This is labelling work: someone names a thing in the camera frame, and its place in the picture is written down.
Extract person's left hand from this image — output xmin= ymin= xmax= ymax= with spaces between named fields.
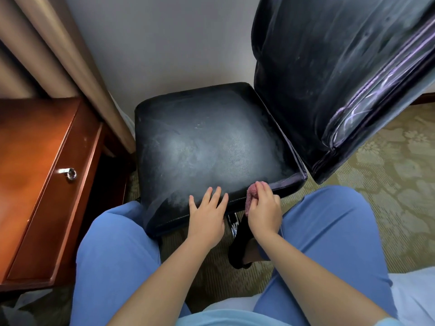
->
xmin=188 ymin=186 xmax=229 ymax=250

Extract person's right hand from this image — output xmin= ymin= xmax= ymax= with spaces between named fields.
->
xmin=247 ymin=181 xmax=283 ymax=241

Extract pink cleaning cloth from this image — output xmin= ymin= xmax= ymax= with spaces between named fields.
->
xmin=244 ymin=182 xmax=261 ymax=216

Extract black leather chair backrest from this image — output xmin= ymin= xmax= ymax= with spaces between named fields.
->
xmin=251 ymin=0 xmax=435 ymax=185

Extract person's right forearm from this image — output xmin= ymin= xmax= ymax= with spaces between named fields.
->
xmin=258 ymin=232 xmax=392 ymax=326

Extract person's left forearm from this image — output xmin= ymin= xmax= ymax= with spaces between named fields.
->
xmin=107 ymin=234 xmax=218 ymax=326

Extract black right shoe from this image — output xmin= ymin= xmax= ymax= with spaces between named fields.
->
xmin=227 ymin=215 xmax=262 ymax=270

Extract blue trousers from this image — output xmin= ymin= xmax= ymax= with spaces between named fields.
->
xmin=69 ymin=185 xmax=398 ymax=326

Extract light blue shirt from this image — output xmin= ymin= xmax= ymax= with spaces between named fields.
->
xmin=175 ymin=308 xmax=405 ymax=326

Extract white sheer curtain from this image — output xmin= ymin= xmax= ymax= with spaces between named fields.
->
xmin=108 ymin=93 xmax=136 ymax=139

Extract silver drawer knob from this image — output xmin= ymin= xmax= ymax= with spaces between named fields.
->
xmin=57 ymin=168 xmax=78 ymax=182

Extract brown wooden nightstand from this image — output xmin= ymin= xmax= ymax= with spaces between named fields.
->
xmin=0 ymin=97 xmax=133 ymax=292

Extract dark wooden baseboard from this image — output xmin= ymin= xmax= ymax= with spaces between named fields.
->
xmin=411 ymin=92 xmax=435 ymax=105

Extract white plastic bag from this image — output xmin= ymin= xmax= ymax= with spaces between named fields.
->
xmin=0 ymin=288 xmax=53 ymax=326

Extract beige curtain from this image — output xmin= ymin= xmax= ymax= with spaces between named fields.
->
xmin=0 ymin=0 xmax=136 ymax=154

